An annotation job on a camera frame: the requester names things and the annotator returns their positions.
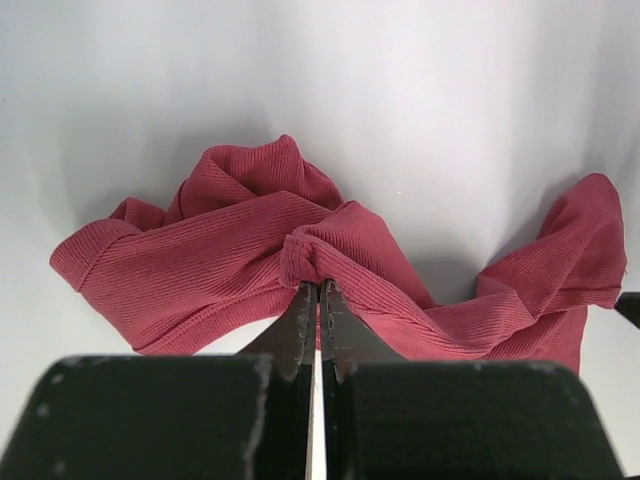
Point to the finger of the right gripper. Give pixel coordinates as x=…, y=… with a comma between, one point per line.
x=628, y=306

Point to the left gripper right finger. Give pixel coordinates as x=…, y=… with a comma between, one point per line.
x=389, y=418

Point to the red tank top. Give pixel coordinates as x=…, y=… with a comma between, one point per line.
x=250, y=224

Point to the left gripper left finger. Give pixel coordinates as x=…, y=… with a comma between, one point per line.
x=240, y=416

